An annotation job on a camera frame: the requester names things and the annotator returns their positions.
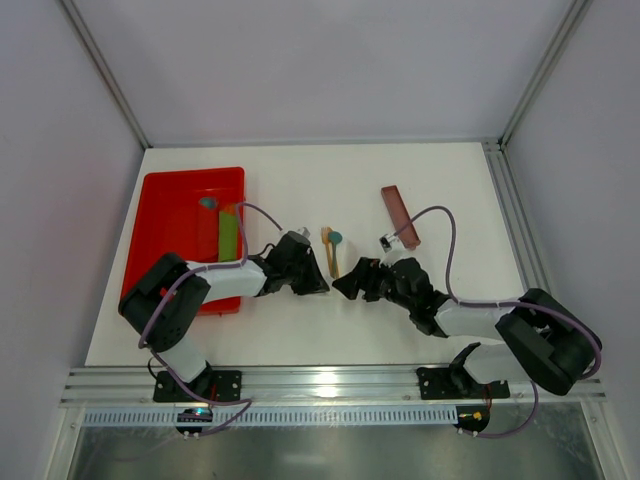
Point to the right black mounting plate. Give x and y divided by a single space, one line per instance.
435 382

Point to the aluminium frame post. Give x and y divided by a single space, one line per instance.
85 37
552 54

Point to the slotted cable duct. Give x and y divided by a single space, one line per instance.
273 416

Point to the teal spoon in tray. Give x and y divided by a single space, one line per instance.
210 203

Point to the red plastic tray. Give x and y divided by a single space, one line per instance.
169 217

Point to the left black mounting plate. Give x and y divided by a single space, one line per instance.
216 385

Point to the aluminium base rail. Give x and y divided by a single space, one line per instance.
277 385

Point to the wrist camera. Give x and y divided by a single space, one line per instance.
393 248
300 232

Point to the right side aluminium rail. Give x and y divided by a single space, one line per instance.
528 257

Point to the orange plastic fork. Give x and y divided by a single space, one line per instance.
325 230

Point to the teal plastic spoon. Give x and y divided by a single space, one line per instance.
335 237

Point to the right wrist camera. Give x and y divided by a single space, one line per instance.
393 248

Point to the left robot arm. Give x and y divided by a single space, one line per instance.
163 304

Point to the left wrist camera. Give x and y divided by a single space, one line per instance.
300 232

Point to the green rolled napkin bundle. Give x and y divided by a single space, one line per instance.
227 234

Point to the right aluminium frame post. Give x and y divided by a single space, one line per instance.
552 54

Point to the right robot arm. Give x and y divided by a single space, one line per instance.
532 338

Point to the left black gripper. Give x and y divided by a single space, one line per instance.
304 267

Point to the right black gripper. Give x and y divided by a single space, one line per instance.
372 279

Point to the black mounting plate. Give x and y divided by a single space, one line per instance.
216 385
435 382

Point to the white paper napkin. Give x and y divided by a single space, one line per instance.
347 258

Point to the brown utensil case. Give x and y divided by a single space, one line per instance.
404 231

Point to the left aluminium frame post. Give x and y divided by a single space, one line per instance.
85 37

